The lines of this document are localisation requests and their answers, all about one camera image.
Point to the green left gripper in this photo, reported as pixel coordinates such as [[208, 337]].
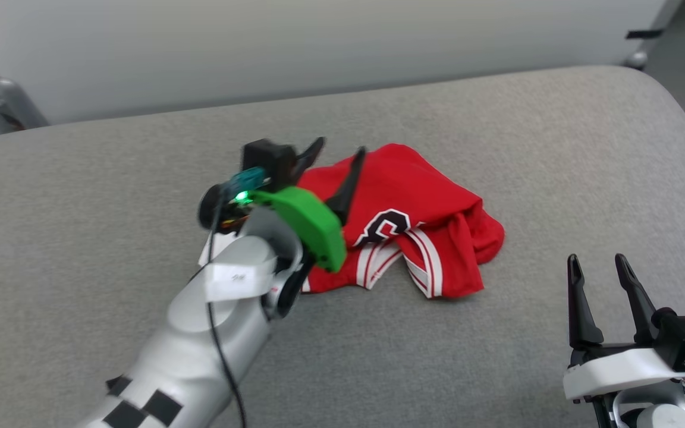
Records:
[[313, 226]]

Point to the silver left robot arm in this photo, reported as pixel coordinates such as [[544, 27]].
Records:
[[200, 356]]

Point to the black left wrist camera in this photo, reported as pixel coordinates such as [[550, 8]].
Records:
[[268, 160]]

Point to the grey metal partition leg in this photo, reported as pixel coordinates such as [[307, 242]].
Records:
[[660, 27], [12, 98]]

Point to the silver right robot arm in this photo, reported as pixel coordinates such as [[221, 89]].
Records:
[[651, 416]]

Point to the red jersey garment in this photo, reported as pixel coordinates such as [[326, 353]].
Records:
[[414, 178]]

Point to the grey fabric sofa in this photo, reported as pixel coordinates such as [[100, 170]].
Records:
[[467, 356]]

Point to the teal left camera connector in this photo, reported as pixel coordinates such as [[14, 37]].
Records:
[[247, 178]]

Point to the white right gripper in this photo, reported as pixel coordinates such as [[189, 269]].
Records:
[[622, 371]]

